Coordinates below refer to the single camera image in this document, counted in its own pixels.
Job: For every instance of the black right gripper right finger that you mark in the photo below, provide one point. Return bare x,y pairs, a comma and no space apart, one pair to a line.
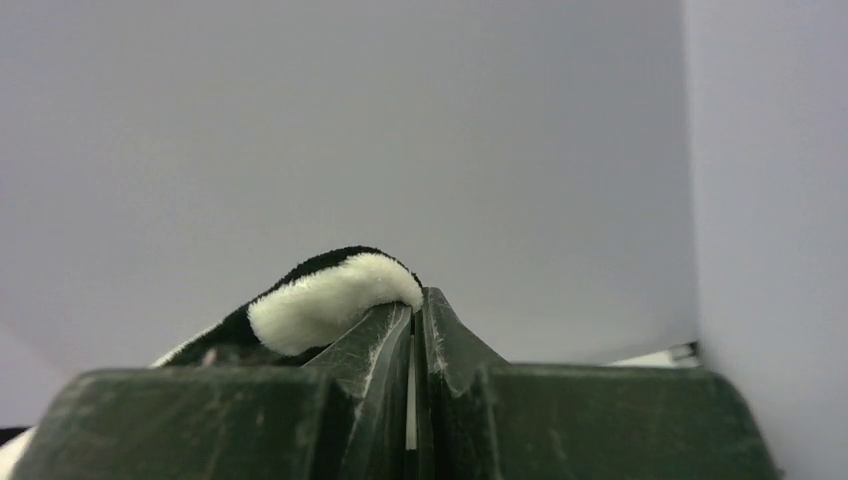
483,417

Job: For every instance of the black white striped pillowcase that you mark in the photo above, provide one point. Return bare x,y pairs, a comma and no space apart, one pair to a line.
287,325

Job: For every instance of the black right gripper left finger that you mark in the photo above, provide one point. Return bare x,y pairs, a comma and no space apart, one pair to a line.
341,416

